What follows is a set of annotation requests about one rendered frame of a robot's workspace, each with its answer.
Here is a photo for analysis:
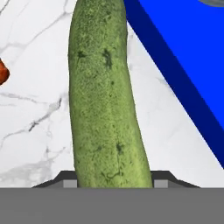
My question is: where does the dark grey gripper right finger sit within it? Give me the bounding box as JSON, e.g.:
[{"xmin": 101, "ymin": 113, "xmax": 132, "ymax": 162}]
[{"xmin": 150, "ymin": 170, "xmax": 200, "ymax": 189}]

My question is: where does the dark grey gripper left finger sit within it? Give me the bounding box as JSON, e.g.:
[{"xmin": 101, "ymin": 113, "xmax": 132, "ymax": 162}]
[{"xmin": 31, "ymin": 170, "xmax": 79, "ymax": 189}]

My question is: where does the green cucumber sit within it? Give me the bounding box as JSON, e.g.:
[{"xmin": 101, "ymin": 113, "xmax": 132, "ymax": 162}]
[{"xmin": 67, "ymin": 0, "xmax": 154, "ymax": 189}]

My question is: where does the blue tray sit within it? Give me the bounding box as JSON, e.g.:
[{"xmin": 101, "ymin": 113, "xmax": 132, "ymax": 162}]
[{"xmin": 123, "ymin": 0, "xmax": 224, "ymax": 170}]

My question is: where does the grey bowl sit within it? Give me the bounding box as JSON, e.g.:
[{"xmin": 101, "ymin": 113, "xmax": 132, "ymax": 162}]
[{"xmin": 198, "ymin": 0, "xmax": 224, "ymax": 8}]

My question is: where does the orange carrot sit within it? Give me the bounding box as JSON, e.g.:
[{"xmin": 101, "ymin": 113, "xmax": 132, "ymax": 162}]
[{"xmin": 0, "ymin": 58, "xmax": 11, "ymax": 86}]

